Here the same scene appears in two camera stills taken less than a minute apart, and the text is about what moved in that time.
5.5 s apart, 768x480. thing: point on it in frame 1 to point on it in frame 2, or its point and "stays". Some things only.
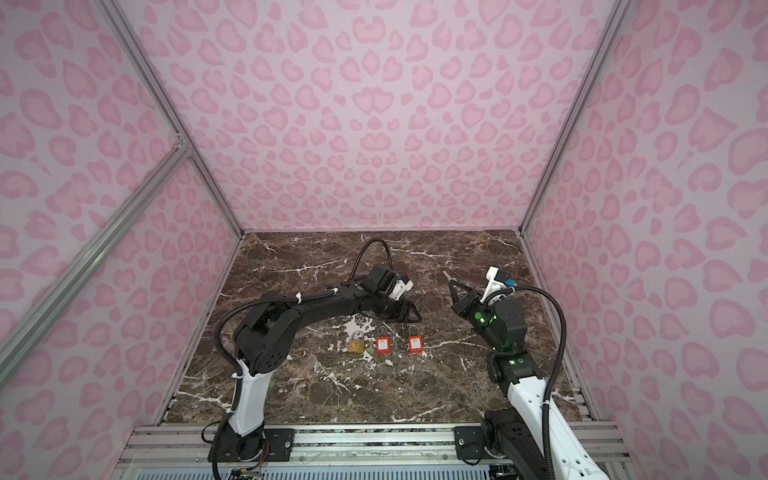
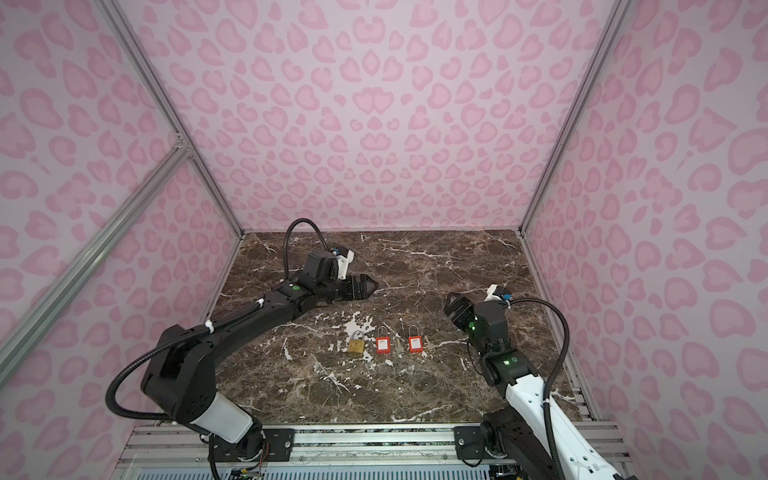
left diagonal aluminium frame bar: x=24 y=326 stays
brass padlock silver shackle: x=356 y=345 stays
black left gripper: x=404 y=312 to x=364 y=293
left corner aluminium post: x=162 y=97 stays
